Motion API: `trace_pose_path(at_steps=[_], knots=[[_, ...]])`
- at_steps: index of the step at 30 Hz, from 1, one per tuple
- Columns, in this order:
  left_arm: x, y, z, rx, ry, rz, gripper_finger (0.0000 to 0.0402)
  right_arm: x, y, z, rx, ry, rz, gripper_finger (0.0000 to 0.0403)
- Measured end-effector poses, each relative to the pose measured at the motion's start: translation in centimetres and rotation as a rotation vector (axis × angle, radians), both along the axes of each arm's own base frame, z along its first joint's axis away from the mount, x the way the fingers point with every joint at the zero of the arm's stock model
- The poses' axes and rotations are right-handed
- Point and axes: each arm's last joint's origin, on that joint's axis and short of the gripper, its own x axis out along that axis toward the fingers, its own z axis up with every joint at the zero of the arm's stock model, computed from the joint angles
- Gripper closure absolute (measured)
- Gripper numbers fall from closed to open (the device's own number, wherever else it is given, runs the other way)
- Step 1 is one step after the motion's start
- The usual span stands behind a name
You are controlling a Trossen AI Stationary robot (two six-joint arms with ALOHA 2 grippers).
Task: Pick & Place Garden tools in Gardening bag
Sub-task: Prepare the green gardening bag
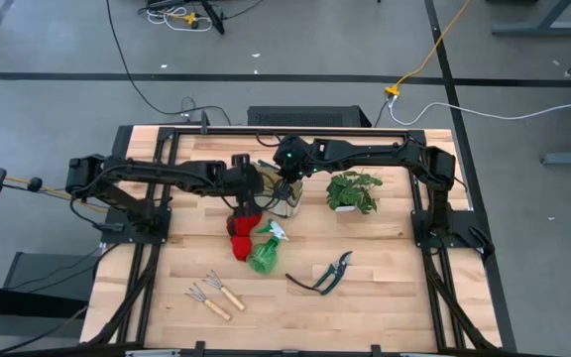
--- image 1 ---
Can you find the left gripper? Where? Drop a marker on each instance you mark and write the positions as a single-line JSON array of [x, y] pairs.
[[246, 178]]

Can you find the black computer tower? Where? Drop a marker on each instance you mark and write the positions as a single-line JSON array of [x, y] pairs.
[[305, 116]]

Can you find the potted plant in white pot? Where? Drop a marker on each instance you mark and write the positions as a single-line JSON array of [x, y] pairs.
[[352, 191]]

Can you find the black round knob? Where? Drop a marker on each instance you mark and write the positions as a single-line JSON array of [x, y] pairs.
[[34, 184]]

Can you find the black upright post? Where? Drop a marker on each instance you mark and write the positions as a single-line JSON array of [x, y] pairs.
[[204, 121]]

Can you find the dark side cart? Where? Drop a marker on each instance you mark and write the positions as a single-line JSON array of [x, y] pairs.
[[42, 273]]

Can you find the red gardening glove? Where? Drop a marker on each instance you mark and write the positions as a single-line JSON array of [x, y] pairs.
[[241, 248]]

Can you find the green plastic spray bottle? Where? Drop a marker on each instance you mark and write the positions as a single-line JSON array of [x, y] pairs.
[[263, 258]]

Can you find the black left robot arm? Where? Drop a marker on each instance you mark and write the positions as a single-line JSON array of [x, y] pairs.
[[166, 173]]

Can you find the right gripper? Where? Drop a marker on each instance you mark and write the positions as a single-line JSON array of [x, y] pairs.
[[295, 158]]

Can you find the black aluminium table frame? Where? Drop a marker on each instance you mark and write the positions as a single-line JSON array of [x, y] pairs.
[[290, 132]]

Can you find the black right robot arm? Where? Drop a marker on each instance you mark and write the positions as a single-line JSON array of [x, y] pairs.
[[365, 151]]

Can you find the black stick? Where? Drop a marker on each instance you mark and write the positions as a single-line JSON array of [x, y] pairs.
[[213, 17]]

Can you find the beige green gardening bag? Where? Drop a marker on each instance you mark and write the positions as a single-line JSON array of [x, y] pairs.
[[293, 204]]

